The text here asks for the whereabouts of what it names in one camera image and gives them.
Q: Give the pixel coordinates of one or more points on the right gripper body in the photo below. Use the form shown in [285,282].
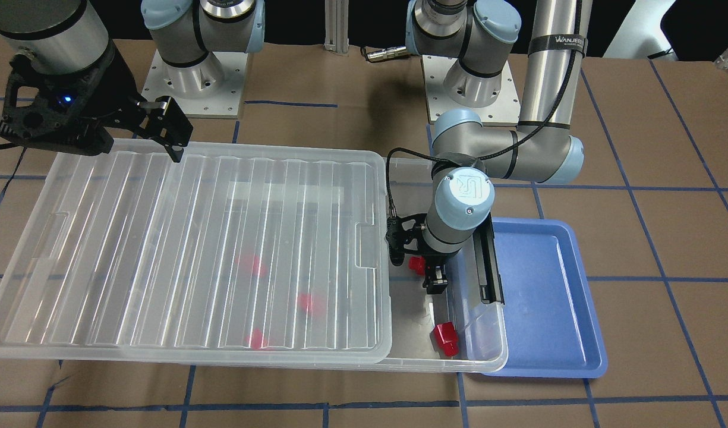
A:
[121,89]

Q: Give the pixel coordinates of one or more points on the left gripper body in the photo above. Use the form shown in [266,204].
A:
[437,263]

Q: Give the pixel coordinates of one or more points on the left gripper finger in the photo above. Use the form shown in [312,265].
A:
[435,280]

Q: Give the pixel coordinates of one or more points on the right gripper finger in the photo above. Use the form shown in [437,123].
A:
[165,123]

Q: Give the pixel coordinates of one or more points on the red block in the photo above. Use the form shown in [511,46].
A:
[257,340]
[312,304]
[417,264]
[251,264]
[446,338]

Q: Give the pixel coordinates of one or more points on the clear plastic box lid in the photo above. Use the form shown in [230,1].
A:
[52,285]

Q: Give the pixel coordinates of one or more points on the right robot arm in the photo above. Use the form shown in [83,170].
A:
[69,36]

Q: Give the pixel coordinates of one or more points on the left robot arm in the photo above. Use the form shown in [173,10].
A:
[467,154]

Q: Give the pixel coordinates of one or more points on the clear plastic storage box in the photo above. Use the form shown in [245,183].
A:
[277,256]

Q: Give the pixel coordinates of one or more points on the red block in box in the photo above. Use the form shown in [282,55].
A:
[446,338]

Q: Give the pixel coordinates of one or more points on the red block under lid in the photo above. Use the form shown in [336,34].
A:
[257,340]
[251,264]
[312,304]

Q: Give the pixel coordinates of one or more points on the blue plastic tray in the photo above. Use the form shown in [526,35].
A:
[551,325]

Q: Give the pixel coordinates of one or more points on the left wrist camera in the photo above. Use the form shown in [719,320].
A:
[404,235]

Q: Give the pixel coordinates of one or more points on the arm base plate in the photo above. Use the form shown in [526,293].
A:
[448,86]
[212,89]

